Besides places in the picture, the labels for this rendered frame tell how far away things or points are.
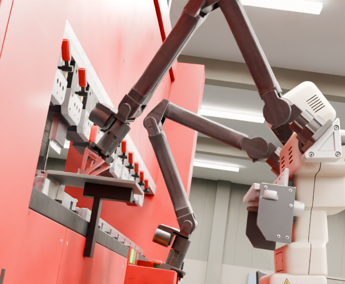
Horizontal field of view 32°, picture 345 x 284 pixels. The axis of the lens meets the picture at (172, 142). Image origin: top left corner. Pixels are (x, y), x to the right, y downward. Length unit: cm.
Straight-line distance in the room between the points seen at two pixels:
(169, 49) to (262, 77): 28
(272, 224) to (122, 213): 238
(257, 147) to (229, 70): 501
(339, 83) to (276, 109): 558
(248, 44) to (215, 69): 534
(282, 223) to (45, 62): 97
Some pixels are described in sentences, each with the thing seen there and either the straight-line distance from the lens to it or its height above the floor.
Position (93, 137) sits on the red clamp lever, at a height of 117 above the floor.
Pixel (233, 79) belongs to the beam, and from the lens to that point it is 700.
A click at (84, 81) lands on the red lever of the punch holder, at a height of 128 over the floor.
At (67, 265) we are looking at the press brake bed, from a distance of 162.
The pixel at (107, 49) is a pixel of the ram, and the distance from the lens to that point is 222.
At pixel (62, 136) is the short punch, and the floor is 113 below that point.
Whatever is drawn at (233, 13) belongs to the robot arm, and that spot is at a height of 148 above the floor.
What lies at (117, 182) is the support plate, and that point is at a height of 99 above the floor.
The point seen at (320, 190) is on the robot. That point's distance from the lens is 179.
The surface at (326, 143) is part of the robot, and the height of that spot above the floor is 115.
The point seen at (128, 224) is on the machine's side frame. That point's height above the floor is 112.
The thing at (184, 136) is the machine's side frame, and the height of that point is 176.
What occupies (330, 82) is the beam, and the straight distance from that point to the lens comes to 719.
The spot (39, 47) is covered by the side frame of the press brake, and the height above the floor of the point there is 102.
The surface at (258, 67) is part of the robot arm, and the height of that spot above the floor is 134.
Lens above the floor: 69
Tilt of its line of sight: 15 degrees up
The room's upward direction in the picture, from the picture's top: 8 degrees clockwise
